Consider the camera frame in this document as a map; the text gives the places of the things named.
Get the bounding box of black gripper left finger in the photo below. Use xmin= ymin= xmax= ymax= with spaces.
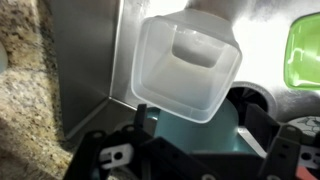
xmin=63 ymin=103 xmax=214 ymax=180

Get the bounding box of stainless steel sink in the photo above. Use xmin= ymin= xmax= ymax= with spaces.
xmin=49 ymin=0 xmax=320 ymax=180

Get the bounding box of green square lid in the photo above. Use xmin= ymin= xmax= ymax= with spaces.
xmin=283 ymin=12 xmax=320 ymax=92

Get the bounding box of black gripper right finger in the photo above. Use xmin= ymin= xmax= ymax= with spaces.
xmin=244 ymin=103 xmax=320 ymax=180

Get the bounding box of translucent white plastic container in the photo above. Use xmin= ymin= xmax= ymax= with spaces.
xmin=130 ymin=8 xmax=243 ymax=124

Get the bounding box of teal watering can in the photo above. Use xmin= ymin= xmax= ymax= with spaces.
xmin=146 ymin=98 xmax=268 ymax=156

